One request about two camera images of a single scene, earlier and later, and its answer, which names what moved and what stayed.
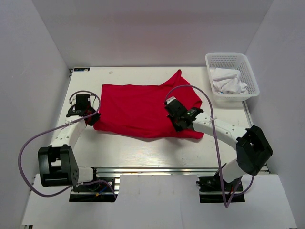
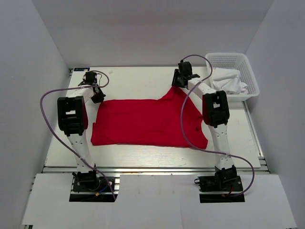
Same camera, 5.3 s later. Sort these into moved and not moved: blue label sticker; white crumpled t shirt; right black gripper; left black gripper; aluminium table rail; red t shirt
Moved: right black gripper; red t shirt; left black gripper
Not moved: white crumpled t shirt; blue label sticker; aluminium table rail
